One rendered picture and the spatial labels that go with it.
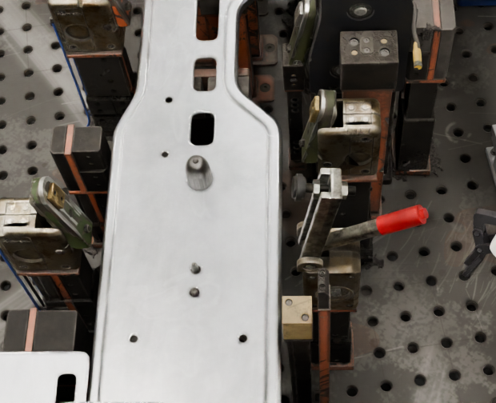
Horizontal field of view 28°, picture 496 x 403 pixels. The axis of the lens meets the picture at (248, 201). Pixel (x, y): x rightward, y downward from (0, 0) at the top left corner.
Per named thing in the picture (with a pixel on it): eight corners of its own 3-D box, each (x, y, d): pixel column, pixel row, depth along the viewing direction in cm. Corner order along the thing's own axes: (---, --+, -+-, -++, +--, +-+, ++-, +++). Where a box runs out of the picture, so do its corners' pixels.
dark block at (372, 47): (336, 192, 160) (339, 29, 123) (380, 191, 160) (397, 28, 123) (337, 220, 158) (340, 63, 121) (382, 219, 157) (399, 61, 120)
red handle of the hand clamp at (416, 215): (298, 228, 117) (419, 191, 108) (309, 235, 118) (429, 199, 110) (298, 261, 115) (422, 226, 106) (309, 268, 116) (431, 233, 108)
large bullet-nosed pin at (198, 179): (190, 174, 131) (183, 149, 125) (214, 174, 130) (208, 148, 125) (188, 196, 129) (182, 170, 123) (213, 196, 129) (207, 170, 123)
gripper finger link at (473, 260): (473, 230, 119) (444, 263, 124) (495, 247, 119) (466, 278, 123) (482, 217, 121) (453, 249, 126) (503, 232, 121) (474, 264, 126)
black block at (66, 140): (84, 214, 162) (38, 116, 136) (150, 213, 161) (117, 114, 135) (79, 259, 158) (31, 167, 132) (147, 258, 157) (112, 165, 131)
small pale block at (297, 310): (290, 391, 145) (281, 295, 113) (314, 391, 145) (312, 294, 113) (290, 415, 144) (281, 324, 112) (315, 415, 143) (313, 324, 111)
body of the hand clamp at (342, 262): (306, 332, 149) (302, 228, 118) (352, 332, 149) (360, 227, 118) (306, 370, 147) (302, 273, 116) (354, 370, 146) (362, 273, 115)
